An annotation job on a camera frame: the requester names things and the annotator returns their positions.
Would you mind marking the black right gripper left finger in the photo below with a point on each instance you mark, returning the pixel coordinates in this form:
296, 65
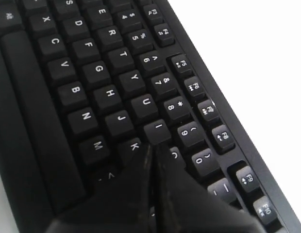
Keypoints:
123, 206

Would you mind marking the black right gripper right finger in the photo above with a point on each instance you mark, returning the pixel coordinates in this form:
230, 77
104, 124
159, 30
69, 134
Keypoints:
184, 206

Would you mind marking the black acer keyboard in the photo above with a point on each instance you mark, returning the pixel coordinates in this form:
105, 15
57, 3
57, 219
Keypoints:
84, 83

